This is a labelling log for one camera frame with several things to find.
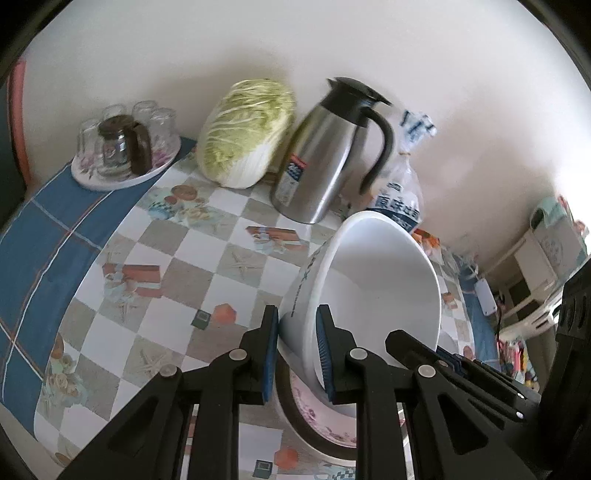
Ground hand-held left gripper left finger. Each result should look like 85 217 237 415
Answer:
58 305 280 480

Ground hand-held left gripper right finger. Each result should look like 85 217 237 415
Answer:
315 305 550 480

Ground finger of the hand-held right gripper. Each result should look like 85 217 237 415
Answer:
434 346 543 406
385 329 527 422

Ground white square bowl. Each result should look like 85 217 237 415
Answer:
278 211 441 407

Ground colourful clutter pile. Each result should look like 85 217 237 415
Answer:
496 337 541 385

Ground white power adapter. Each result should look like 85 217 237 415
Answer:
473 279 498 317

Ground white plastic chair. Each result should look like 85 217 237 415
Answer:
482 196 591 333

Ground clear glass cup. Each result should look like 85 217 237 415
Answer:
450 254 479 280

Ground orange snack packets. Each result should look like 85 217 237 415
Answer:
413 228 445 254

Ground teal cloth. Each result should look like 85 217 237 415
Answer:
531 196 562 230

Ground bagged sliced bread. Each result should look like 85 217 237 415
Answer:
365 110 437 234

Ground stainless steel thermos jug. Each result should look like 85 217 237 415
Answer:
270 77 395 224

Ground napa cabbage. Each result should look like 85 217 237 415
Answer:
196 78 297 189

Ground floral oval tray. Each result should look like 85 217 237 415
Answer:
70 136 182 191

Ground glass pitcher brown lid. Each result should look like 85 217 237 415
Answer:
97 115 154 178

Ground orange door frame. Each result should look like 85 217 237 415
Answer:
8 60 33 185

